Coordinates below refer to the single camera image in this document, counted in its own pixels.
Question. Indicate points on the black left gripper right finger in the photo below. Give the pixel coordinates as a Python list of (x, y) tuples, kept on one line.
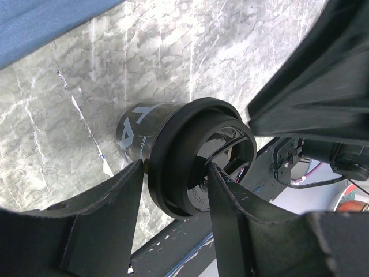
[(253, 237)]

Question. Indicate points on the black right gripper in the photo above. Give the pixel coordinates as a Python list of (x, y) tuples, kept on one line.
[(321, 93)]

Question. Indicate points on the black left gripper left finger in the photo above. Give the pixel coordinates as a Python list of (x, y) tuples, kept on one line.
[(90, 234)]

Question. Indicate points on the dark translucent coffee cup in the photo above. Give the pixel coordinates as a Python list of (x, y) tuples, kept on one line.
[(154, 132)]

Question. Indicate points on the blue letter placemat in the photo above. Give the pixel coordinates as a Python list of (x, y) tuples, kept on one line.
[(28, 25)]

